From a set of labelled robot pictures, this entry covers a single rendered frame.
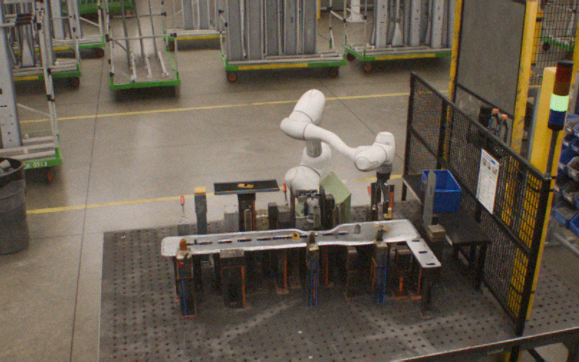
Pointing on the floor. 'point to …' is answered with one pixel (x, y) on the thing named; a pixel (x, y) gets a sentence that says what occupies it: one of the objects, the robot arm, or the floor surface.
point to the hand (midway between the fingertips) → (381, 205)
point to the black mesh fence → (475, 194)
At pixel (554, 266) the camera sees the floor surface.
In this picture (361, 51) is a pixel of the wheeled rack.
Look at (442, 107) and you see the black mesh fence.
